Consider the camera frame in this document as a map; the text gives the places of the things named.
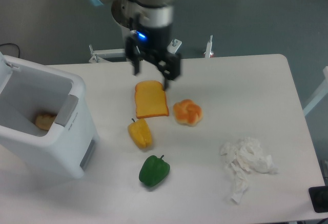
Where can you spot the white trash can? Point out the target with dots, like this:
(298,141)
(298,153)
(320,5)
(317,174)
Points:
(29,89)

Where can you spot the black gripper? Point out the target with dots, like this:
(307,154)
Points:
(151,44)

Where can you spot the white clamp post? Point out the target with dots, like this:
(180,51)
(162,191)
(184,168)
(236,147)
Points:
(208,52)

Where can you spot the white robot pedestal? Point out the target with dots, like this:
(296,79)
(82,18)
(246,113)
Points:
(173,46)

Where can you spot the yellow bell pepper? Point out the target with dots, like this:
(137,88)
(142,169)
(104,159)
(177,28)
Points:
(140,133)

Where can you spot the bread roll inside can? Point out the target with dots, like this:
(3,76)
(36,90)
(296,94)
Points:
(45,121)

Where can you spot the green bell pepper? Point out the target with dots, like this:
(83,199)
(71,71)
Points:
(154,171)

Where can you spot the knotted bread roll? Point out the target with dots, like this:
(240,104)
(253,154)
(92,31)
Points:
(187,112)

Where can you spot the orange toast slice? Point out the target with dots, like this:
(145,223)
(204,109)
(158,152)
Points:
(150,99)

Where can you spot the white table leg frame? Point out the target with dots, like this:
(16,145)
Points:
(317,95)

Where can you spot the crumpled white tissue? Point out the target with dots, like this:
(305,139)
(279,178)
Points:
(242,158)

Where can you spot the black device at edge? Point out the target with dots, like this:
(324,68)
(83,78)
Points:
(318,196)

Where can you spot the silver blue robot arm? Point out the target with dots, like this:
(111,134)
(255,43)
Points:
(150,24)

